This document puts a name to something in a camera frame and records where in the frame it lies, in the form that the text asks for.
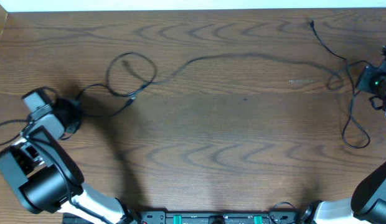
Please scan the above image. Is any black left camera cable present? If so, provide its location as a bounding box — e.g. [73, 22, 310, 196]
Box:
[0, 86, 60, 147]

